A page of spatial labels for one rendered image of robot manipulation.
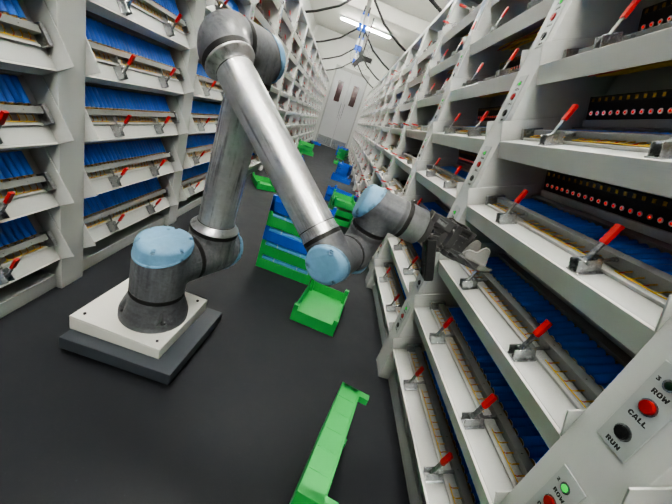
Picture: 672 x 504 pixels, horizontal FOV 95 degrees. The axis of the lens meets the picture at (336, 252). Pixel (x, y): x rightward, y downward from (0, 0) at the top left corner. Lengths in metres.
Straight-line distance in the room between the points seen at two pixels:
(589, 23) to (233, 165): 0.96
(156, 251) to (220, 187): 0.25
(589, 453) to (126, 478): 0.85
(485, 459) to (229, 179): 0.90
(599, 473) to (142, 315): 1.01
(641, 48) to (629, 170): 0.23
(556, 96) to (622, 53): 0.27
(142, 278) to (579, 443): 0.96
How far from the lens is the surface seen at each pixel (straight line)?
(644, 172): 0.64
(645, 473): 0.53
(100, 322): 1.11
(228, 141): 0.94
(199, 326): 1.16
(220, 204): 1.00
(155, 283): 0.98
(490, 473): 0.74
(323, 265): 0.63
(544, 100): 1.06
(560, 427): 0.61
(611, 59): 0.84
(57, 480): 0.96
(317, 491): 0.73
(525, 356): 0.69
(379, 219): 0.72
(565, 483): 0.59
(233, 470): 0.94
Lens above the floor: 0.81
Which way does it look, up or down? 22 degrees down
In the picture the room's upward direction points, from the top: 20 degrees clockwise
